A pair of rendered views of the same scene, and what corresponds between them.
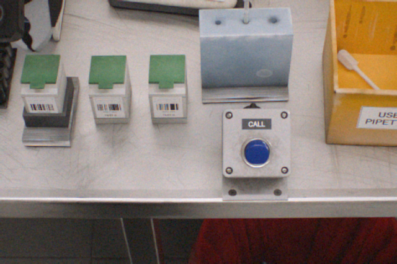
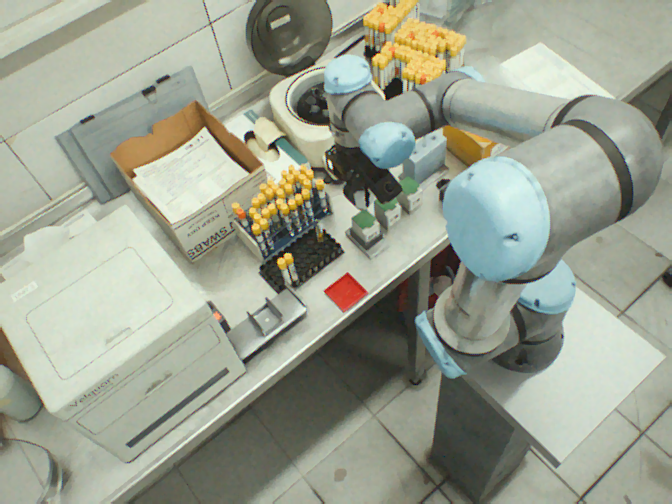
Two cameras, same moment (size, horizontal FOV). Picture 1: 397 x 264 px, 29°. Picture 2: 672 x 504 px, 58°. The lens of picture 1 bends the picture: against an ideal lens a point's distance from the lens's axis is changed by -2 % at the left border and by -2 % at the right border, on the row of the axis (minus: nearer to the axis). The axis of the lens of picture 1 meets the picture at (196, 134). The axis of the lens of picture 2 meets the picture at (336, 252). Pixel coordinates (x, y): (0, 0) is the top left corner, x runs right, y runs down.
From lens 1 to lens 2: 0.76 m
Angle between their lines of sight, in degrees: 19
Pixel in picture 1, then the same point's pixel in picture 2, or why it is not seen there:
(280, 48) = (442, 148)
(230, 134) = not seen: hidden behind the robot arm
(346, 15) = not seen: hidden behind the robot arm
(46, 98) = (375, 229)
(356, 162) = not seen: hidden behind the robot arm
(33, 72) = (363, 221)
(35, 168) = (385, 263)
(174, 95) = (418, 193)
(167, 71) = (409, 186)
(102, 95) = (392, 213)
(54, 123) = (377, 240)
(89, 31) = (341, 199)
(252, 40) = (432, 151)
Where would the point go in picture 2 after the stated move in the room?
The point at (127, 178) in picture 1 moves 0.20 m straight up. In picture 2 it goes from (424, 240) to (426, 182)
